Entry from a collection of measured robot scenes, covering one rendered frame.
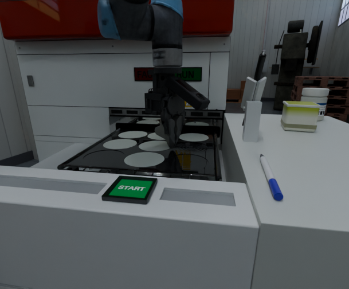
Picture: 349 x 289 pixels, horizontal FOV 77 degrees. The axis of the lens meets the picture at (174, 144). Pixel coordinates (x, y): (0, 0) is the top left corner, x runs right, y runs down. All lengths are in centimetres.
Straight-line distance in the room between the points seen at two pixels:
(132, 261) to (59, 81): 82
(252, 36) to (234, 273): 991
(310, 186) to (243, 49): 979
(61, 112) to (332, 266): 96
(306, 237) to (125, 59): 77
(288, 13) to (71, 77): 953
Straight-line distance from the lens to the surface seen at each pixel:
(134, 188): 29
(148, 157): 57
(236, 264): 28
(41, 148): 114
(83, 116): 97
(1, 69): 327
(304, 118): 63
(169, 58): 55
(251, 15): 1022
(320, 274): 30
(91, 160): 58
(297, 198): 30
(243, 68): 1002
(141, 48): 86
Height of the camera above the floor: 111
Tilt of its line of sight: 18 degrees down
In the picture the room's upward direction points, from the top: straight up
